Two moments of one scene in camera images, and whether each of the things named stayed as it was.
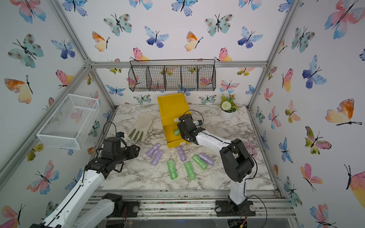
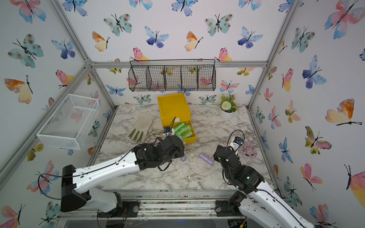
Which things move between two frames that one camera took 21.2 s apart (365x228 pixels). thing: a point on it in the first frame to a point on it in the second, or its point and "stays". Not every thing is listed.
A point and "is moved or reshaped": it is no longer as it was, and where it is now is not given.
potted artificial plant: [228, 108] stays
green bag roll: [173, 173] is moved or reshaped
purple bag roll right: [207, 158] stays
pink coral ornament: [251, 147] stays
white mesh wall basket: [67, 127] stays
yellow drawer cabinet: [172, 107] stays
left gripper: [132, 151] to [179, 150]
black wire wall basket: [172, 75] stays
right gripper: [179, 126] to [217, 152]
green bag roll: [190, 171] to [180, 137]
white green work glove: [138, 132] stays
